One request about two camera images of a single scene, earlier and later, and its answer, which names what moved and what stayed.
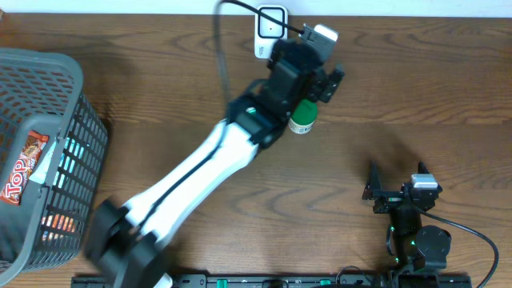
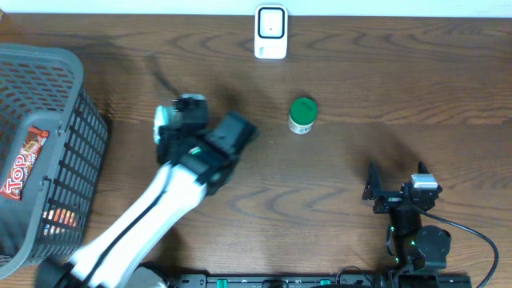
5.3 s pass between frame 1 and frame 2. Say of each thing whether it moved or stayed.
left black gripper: moved
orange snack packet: moved
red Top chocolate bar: stayed
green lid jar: stayed
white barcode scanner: stayed
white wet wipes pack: moved
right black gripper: stayed
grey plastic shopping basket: stayed
